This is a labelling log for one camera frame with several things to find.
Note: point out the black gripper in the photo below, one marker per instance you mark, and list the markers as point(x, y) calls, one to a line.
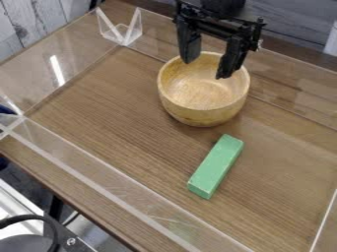
point(225, 20)

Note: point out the green rectangular block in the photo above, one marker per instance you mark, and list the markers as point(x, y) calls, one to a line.
point(214, 166)

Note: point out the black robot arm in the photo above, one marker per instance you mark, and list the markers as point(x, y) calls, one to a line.
point(221, 19)

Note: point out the light brown wooden bowl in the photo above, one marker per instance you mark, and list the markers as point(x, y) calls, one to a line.
point(194, 97)

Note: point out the black table leg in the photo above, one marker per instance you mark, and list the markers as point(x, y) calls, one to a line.
point(55, 208)

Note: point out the clear acrylic enclosure wall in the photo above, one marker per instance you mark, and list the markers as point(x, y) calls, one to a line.
point(87, 130)

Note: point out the black metal bracket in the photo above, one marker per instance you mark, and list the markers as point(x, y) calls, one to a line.
point(70, 242)

